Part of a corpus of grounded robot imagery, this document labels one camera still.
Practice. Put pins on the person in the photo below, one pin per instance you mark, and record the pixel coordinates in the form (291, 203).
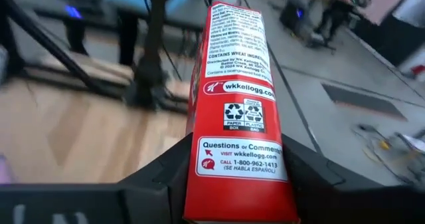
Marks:
(335, 18)

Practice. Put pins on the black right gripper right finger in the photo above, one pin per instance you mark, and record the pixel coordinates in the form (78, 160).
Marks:
(332, 200)

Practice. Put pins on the black diagonal frame strut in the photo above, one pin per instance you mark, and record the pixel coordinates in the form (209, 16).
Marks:
(50, 48)

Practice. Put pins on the black grille floor mat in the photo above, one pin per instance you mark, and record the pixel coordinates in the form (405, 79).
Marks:
(362, 101)

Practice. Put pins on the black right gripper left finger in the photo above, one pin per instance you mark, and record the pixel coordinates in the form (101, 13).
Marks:
(146, 200)

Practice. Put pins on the red Froot Loops cereal box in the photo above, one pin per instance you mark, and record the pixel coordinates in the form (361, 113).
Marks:
(235, 117)

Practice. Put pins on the flat white box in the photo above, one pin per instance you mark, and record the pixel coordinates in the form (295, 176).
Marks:
(415, 142)

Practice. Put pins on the black aluminium table frame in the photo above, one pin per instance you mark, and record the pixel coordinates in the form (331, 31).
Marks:
(109, 84)

